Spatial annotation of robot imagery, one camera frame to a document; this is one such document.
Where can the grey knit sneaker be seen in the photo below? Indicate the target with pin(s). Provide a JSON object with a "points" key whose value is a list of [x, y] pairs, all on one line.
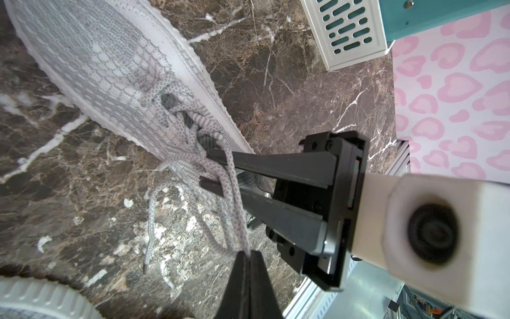
{"points": [[126, 67], [41, 298]]}

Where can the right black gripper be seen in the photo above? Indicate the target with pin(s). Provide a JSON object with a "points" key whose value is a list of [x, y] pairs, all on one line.
{"points": [[312, 211]]}

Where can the white plastic file organizer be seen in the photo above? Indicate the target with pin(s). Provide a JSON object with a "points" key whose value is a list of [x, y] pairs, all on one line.
{"points": [[347, 32]]}

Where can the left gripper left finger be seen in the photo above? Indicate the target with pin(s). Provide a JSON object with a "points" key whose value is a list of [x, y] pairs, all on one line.
{"points": [[235, 302]]}

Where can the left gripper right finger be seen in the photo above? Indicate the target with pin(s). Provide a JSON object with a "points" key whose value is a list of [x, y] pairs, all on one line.
{"points": [[262, 299]]}

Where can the teal folder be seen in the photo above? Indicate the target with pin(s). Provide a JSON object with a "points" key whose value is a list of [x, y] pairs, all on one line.
{"points": [[403, 18]]}

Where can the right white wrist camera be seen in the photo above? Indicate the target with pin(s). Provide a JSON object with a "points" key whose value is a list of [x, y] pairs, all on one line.
{"points": [[447, 237]]}

